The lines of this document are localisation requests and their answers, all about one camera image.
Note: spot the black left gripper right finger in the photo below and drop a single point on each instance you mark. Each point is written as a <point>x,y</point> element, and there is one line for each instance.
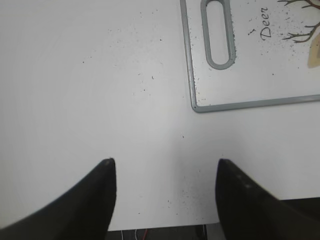
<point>247,211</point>

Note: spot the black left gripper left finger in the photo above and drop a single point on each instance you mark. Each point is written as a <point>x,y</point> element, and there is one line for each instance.
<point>82,213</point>

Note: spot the white deer cutting board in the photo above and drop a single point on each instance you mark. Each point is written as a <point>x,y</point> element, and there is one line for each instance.
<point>244,54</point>

